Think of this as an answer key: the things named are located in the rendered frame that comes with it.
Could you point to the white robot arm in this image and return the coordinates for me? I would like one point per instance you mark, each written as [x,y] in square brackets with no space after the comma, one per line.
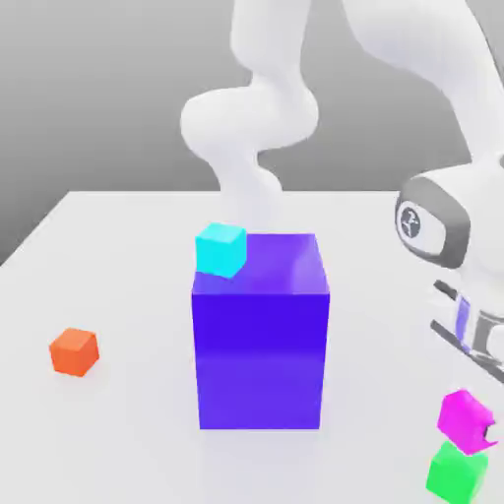
[271,110]

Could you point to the small magenta cube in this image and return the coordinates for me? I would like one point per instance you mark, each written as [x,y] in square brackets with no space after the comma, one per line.
[462,421]

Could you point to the small green cube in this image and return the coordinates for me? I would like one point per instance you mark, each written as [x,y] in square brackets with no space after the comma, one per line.
[453,474]

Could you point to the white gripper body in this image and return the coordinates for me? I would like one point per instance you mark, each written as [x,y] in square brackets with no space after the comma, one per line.
[482,368]

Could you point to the small orange cube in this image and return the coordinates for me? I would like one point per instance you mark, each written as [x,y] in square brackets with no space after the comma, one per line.
[73,352]

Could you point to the large purple box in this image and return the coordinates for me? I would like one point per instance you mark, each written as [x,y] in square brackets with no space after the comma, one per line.
[260,354]

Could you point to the small cyan cube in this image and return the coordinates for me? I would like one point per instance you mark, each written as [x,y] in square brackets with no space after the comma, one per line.
[218,252]

